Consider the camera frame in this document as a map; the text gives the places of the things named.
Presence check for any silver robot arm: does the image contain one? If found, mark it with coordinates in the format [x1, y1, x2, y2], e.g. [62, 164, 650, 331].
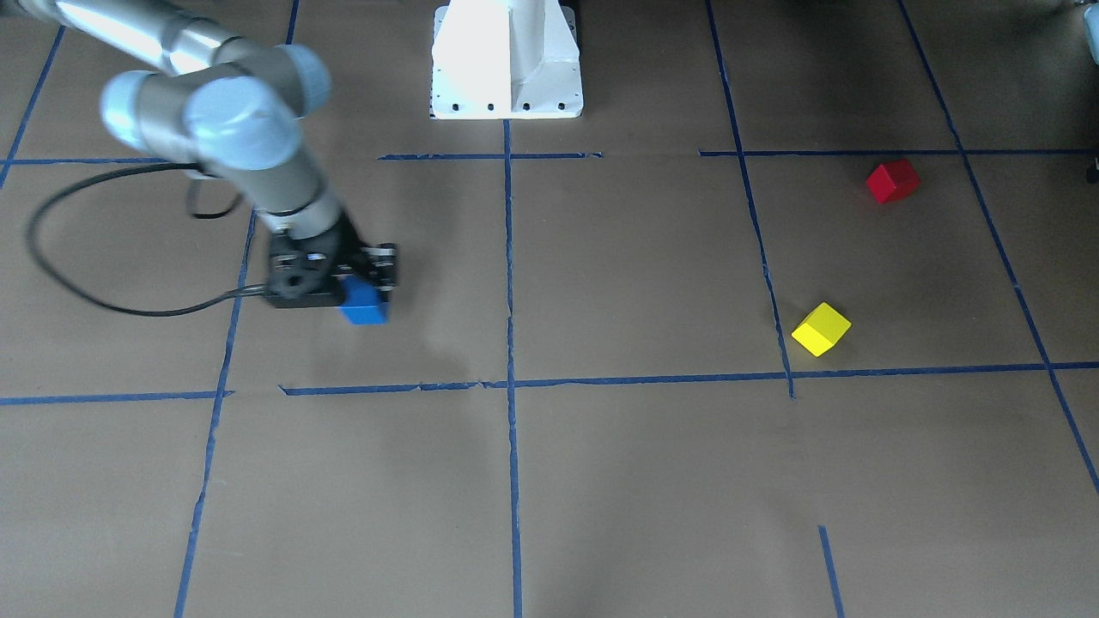
[3, 1, 398, 324]

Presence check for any red wooden block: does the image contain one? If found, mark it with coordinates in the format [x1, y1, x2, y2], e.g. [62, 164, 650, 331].
[865, 158, 921, 205]

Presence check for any yellow wooden block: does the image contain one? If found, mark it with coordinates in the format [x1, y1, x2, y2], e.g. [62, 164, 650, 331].
[792, 302, 852, 357]

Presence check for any blue wooden block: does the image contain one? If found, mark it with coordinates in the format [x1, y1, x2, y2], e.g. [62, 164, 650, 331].
[338, 276, 389, 327]

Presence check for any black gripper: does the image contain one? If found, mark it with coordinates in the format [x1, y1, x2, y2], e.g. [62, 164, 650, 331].
[262, 214, 399, 309]

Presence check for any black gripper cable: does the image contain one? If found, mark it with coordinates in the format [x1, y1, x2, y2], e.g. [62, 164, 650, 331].
[26, 161, 267, 318]

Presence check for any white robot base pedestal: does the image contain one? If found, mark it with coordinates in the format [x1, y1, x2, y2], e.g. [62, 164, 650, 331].
[429, 1, 585, 121]

